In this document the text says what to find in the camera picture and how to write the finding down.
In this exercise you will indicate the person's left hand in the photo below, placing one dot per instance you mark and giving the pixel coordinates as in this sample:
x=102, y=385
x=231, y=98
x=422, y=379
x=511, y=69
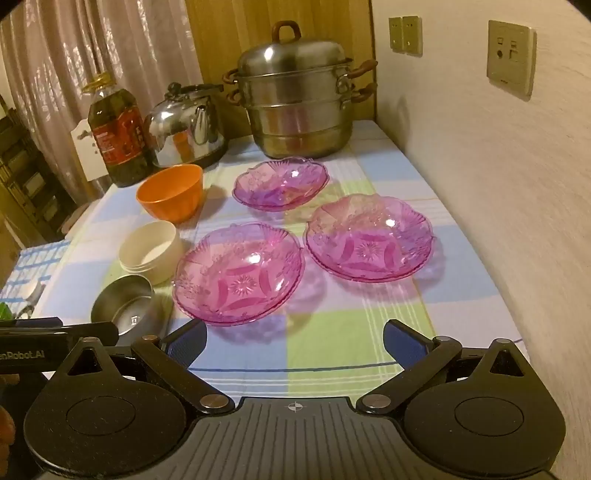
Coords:
x=5, y=434

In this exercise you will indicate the stainless steel kettle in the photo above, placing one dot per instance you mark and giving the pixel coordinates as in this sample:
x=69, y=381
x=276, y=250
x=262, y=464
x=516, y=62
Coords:
x=184, y=134

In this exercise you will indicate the white wooden chair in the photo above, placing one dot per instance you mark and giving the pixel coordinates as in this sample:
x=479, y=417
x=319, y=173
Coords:
x=87, y=157

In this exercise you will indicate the pink glass plate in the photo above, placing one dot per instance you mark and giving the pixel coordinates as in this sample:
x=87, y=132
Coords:
x=279, y=184
x=238, y=277
x=369, y=240

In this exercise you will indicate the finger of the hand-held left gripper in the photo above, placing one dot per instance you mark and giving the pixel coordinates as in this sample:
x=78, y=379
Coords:
x=32, y=322
x=92, y=332

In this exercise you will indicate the stainless steel bowl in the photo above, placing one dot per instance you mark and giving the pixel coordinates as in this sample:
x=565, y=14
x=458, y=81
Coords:
x=124, y=311

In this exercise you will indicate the small beige wall plate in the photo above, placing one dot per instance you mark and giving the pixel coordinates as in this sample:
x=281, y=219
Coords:
x=395, y=33
x=412, y=34

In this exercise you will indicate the pale pink curtain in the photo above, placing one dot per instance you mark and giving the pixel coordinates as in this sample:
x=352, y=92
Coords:
x=55, y=55

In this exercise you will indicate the wooden panel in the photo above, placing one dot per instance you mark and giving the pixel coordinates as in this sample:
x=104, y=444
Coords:
x=221, y=37

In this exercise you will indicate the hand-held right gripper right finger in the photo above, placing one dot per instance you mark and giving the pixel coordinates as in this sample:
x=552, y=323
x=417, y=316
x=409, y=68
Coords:
x=399, y=342

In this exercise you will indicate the white plastic bowl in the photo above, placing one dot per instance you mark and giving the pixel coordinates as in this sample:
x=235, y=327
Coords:
x=150, y=256

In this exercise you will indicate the cooking oil bottle red label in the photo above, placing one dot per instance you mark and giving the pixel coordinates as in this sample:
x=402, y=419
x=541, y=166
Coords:
x=120, y=134

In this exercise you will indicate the orange plastic bowl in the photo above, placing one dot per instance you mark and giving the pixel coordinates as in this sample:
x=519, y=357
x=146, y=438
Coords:
x=171, y=203

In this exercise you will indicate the large beige wall socket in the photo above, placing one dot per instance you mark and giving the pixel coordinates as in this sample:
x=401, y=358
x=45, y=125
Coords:
x=510, y=57

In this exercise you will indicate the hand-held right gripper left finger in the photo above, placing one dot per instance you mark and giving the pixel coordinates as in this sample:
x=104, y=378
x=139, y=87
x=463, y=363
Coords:
x=184, y=342

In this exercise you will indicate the blue checked cloth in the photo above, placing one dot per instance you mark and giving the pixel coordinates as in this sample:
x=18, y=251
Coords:
x=32, y=272

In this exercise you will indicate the pastel checked tablecloth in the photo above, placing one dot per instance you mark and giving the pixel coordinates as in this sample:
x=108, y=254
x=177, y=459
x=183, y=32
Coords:
x=323, y=341

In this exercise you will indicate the stainless steel steamer pot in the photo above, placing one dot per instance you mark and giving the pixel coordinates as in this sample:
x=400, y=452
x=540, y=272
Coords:
x=300, y=106

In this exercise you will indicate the dark shelf unit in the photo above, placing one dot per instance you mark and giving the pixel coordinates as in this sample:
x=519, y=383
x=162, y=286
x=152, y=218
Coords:
x=27, y=184

